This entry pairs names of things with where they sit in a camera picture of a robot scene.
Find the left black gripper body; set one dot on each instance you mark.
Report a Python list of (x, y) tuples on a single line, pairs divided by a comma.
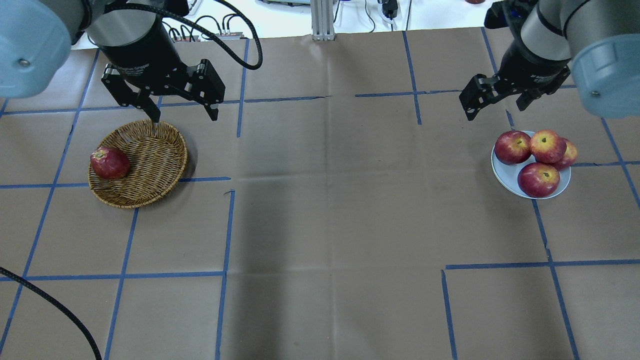
[(141, 52)]

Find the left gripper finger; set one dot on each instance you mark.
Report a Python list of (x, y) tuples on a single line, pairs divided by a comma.
[(211, 108), (142, 101)]

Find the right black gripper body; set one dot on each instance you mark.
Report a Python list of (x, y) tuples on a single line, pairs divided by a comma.
[(525, 64)]

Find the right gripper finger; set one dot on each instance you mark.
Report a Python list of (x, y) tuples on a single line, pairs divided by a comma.
[(471, 111), (526, 98)]

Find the red yellow apple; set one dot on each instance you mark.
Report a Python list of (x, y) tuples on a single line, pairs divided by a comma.
[(538, 179)]

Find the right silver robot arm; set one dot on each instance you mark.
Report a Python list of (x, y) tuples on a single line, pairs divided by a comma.
[(596, 42)]

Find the red apple on plate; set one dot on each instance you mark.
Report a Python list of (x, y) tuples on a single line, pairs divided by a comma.
[(547, 146), (512, 147), (569, 157)]

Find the woven wicker basket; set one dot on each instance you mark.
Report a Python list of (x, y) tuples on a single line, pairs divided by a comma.
[(158, 155)]

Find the dark red apple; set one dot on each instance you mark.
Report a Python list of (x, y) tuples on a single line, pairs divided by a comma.
[(110, 163)]

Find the light blue plate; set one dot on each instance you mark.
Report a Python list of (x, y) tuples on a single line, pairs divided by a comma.
[(507, 175)]

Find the aluminium frame post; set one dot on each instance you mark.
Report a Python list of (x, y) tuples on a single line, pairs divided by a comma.
[(322, 23)]

